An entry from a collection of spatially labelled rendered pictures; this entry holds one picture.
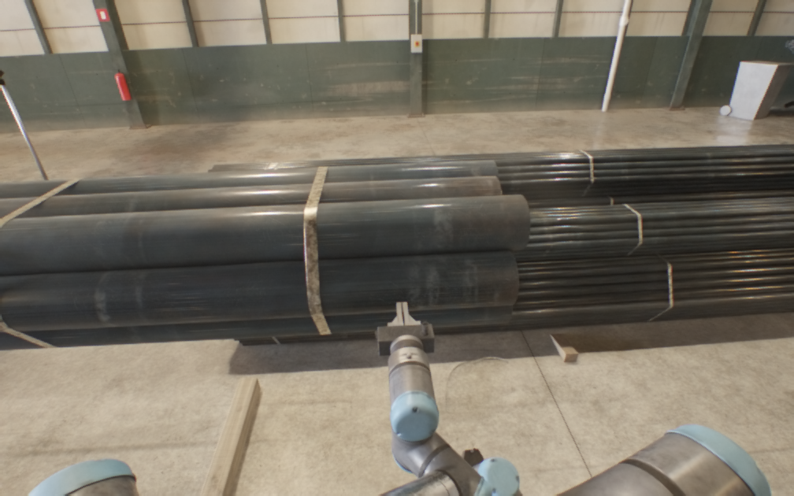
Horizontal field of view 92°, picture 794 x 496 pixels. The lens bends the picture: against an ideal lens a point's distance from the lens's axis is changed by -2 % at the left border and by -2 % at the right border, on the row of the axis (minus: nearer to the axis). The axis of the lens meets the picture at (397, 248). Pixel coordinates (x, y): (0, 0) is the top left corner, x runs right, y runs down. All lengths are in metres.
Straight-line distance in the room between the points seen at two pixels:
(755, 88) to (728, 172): 7.59
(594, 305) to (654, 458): 2.27
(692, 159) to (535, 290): 1.56
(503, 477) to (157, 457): 1.89
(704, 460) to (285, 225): 0.93
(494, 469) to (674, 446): 0.56
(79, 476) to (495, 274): 0.91
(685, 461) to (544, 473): 1.71
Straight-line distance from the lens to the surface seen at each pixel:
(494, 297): 1.13
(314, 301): 1.08
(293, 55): 9.33
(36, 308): 1.40
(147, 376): 3.02
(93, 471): 0.63
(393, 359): 0.88
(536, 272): 2.64
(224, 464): 2.27
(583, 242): 2.68
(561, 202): 3.11
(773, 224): 3.47
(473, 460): 1.26
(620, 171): 3.20
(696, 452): 0.62
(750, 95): 11.27
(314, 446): 2.32
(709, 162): 3.60
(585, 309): 2.80
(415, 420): 0.80
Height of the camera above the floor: 1.89
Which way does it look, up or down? 30 degrees down
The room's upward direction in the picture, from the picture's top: 1 degrees counter-clockwise
